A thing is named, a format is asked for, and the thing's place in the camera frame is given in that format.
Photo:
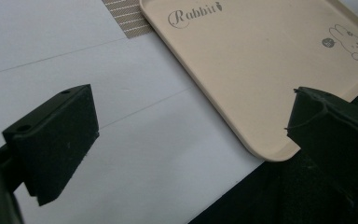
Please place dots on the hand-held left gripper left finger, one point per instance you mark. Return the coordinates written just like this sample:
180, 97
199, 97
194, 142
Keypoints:
56, 143

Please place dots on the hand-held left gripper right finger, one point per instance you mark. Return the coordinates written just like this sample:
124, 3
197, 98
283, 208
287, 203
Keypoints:
332, 130

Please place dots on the beige plastic tray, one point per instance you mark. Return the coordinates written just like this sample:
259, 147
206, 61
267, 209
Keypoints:
261, 68

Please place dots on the brown striped cloth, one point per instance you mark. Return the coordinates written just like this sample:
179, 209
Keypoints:
127, 17

